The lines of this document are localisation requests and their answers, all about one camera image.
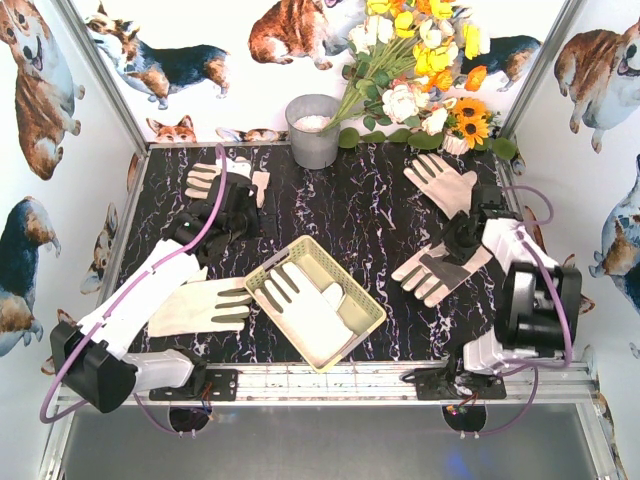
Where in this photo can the grey bucket with gravel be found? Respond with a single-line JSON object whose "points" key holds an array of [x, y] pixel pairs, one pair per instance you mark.
{"points": [[314, 140]]}

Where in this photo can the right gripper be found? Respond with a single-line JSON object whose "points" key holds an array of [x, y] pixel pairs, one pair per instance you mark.
{"points": [[454, 243]]}

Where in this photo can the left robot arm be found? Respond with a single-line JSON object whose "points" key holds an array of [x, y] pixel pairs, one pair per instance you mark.
{"points": [[169, 294]]}

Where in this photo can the white glove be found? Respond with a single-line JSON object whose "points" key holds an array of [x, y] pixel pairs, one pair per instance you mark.
{"points": [[449, 190], [431, 278], [307, 316], [202, 305], [201, 177]]}

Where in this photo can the pale green storage basket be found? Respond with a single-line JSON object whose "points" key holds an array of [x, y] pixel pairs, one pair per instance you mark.
{"points": [[359, 310]]}

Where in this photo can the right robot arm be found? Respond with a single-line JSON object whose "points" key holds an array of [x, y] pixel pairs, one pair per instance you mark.
{"points": [[536, 322]]}

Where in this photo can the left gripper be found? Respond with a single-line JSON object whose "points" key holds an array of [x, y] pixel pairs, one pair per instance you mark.
{"points": [[245, 198]]}

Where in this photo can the artificial flower bouquet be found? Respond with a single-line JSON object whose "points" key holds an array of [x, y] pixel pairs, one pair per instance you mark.
{"points": [[406, 55]]}

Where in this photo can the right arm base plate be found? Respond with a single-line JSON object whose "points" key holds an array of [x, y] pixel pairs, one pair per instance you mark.
{"points": [[438, 384]]}

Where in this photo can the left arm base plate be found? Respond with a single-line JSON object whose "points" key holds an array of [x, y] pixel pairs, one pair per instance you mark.
{"points": [[212, 385]]}

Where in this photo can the sunflower pot white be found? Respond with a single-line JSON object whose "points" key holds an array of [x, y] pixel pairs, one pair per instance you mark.
{"points": [[470, 125]]}

